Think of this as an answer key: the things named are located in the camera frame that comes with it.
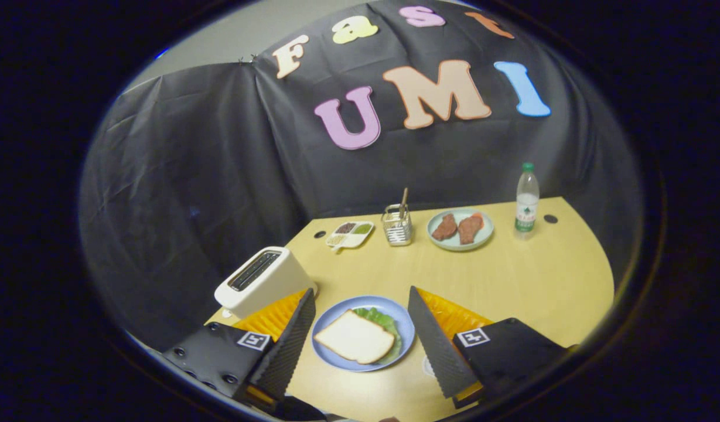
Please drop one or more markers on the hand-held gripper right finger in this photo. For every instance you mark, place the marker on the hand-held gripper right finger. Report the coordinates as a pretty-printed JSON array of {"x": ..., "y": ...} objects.
[{"x": 433, "y": 346}]

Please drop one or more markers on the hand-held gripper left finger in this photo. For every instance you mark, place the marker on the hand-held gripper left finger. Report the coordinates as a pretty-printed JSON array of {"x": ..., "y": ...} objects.
[{"x": 289, "y": 346}]

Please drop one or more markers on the green lettuce leaf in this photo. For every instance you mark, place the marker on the green lettuce leaf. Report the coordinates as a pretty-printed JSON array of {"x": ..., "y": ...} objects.
[{"x": 386, "y": 321}]

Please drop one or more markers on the plain white bread slice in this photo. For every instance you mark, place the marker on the plain white bread slice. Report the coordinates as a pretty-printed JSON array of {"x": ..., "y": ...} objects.
[{"x": 354, "y": 339}]

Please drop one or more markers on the white plate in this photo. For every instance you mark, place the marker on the white plate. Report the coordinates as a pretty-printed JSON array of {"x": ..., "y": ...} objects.
[{"x": 427, "y": 366}]

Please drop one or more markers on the blue plate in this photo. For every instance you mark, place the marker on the blue plate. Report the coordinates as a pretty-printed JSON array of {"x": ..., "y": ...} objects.
[{"x": 336, "y": 308}]

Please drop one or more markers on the white toaster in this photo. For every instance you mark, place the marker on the white toaster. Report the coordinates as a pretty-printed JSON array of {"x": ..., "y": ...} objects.
[{"x": 277, "y": 281}]

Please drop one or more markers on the pale green plate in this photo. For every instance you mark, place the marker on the pale green plate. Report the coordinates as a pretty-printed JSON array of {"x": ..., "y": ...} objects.
[{"x": 485, "y": 234}]

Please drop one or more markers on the white divided bean tray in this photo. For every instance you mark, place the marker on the white divided bean tray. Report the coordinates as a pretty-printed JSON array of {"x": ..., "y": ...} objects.
[{"x": 351, "y": 234}]

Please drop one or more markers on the light wooden utensil stick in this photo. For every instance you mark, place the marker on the light wooden utensil stick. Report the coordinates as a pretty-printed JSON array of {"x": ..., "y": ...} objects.
[{"x": 403, "y": 202}]

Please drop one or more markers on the clear plastic water bottle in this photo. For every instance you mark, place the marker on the clear plastic water bottle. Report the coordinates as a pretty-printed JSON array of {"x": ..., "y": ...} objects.
[{"x": 526, "y": 205}]

